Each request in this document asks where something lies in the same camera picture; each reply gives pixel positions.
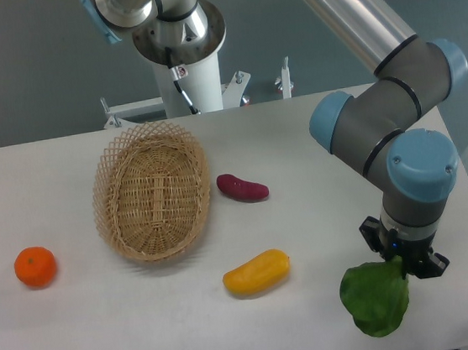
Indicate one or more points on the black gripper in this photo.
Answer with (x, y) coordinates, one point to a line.
(413, 245)

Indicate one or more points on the green leafy vegetable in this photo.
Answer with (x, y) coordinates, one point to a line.
(376, 296)

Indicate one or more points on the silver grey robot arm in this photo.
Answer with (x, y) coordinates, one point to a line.
(374, 133)

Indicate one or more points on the woven wicker basket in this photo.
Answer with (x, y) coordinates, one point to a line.
(151, 192)

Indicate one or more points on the yellow pepper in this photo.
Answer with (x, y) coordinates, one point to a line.
(259, 274)

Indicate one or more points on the purple sweet potato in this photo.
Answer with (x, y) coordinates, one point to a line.
(241, 190)

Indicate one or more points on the orange tangerine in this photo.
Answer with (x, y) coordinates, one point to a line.
(35, 267)

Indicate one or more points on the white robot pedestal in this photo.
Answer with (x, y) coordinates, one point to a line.
(183, 56)

